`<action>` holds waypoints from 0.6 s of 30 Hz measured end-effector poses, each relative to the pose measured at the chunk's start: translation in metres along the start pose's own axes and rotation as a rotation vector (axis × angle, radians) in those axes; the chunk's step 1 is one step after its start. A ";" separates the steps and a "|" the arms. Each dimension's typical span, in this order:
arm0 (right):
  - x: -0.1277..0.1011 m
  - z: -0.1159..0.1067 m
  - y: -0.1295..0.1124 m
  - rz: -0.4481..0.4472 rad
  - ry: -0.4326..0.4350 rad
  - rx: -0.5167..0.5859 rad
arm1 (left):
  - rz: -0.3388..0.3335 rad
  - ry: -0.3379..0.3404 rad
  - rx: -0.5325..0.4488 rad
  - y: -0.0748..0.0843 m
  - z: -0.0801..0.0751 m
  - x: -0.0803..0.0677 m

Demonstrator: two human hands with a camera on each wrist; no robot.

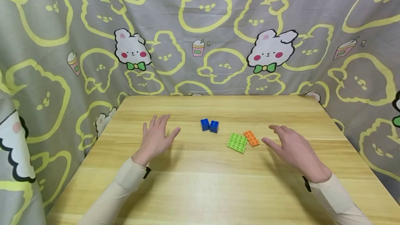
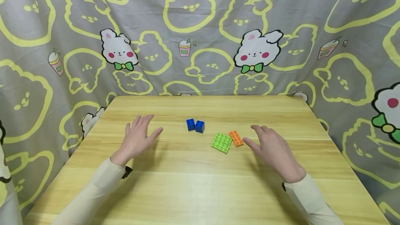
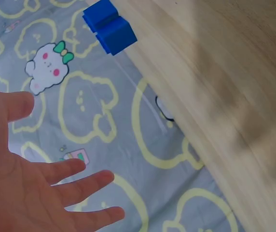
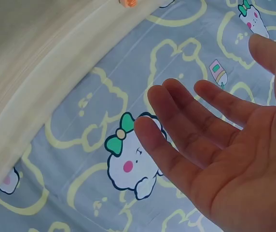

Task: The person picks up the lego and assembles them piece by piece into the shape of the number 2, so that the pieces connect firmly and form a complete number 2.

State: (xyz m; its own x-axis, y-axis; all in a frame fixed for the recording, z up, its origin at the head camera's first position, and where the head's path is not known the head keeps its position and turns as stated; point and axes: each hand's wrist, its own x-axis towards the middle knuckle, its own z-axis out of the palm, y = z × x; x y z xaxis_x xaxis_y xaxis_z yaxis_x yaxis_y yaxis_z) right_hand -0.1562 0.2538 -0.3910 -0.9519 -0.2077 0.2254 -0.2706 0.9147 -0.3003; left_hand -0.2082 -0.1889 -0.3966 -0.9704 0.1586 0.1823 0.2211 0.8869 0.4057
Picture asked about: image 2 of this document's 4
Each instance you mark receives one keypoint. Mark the person's left hand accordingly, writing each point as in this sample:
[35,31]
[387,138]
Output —
[134,143]

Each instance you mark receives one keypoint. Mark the person's right hand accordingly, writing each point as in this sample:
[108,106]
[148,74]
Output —
[276,153]

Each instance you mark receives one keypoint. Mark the person's left index finger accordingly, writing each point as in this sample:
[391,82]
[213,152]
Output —
[148,122]

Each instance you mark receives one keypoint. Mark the person's left middle finger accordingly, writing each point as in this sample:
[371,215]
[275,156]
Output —
[142,122]

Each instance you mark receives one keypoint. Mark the person's right middle finger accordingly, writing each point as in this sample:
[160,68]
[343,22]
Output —
[266,128]

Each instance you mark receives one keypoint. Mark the person's right index finger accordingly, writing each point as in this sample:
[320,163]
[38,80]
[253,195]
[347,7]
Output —
[257,131]

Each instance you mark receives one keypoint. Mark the person's left ring finger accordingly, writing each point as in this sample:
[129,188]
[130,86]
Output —
[136,122]

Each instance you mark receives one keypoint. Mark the person's right thumb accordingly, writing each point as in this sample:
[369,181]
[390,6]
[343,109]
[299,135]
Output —
[251,145]

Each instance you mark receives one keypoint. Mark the person's left thumb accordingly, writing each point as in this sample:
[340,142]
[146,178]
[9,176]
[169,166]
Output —
[154,135]

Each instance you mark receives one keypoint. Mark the person's left little finger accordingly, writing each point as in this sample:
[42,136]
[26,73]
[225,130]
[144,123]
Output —
[127,130]

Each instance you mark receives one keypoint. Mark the person's left forearm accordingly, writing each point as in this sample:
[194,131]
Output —
[93,197]

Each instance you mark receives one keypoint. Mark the person's right forearm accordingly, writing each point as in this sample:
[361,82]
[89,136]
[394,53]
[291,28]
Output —
[312,200]

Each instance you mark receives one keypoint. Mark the orange flat toy brick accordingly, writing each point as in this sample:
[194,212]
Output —
[236,138]

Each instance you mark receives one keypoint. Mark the green flat toy brick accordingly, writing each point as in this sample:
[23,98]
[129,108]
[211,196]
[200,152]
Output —
[220,146]
[224,139]

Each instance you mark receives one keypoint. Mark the blue square toy brick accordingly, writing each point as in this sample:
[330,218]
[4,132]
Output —
[200,126]
[190,124]

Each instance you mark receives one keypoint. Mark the black wrist band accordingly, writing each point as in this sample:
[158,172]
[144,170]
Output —
[127,172]
[283,186]

